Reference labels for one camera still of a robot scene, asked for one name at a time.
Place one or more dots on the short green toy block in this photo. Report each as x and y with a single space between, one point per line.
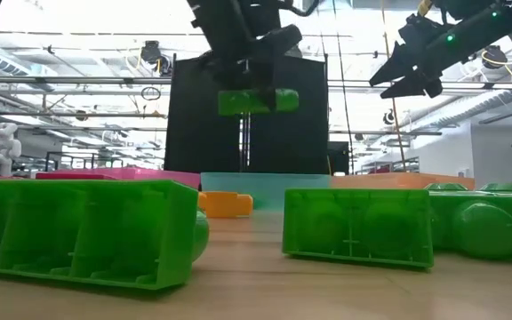
358 226
445 186

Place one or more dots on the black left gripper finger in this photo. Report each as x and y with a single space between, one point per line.
269 98

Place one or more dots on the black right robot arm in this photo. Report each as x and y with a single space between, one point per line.
496 31

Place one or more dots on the small yellow toy block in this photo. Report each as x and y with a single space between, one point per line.
227 204

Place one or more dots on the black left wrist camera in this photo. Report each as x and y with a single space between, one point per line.
278 42

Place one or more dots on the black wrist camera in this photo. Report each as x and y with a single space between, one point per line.
418 31
278 42

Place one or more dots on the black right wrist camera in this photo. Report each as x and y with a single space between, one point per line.
418 31

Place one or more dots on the white humanoid robot figure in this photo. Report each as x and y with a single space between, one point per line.
2 151

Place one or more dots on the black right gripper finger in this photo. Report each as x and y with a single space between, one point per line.
400 64
416 86

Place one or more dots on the translucent orange plastic bin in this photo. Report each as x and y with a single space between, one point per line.
394 180

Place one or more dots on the translucent teal plastic bin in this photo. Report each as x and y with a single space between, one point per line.
269 186

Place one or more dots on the translucent red plastic bin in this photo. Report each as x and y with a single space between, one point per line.
149 175

